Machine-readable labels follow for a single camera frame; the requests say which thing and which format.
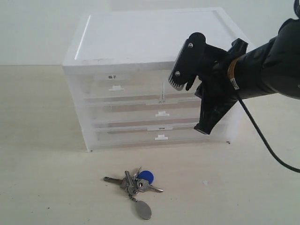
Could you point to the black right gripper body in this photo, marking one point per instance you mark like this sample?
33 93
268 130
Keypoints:
212 71

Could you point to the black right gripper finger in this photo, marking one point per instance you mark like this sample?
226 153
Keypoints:
212 110

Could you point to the key bunch with blue tag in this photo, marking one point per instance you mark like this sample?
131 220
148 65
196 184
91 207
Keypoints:
140 182

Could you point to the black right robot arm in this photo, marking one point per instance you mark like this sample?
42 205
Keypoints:
271 68

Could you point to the white plastic drawer cabinet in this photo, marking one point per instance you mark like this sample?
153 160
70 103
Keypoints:
126 42

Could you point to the clear middle wide drawer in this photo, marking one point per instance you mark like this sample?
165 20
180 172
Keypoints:
142 113

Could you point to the clear wide drawer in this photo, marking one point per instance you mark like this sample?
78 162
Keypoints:
142 113
156 134

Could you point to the clear bottom wide drawer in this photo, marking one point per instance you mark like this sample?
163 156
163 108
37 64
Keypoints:
156 134

